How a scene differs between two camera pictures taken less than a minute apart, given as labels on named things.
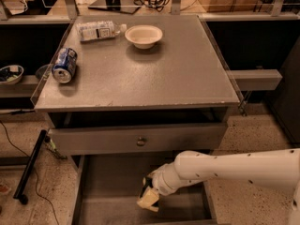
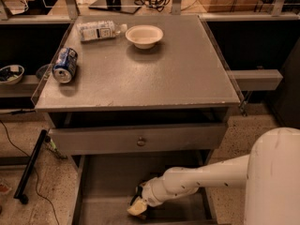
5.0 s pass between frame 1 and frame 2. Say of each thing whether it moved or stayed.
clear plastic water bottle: stayed
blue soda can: stayed
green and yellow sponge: moved
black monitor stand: stayed
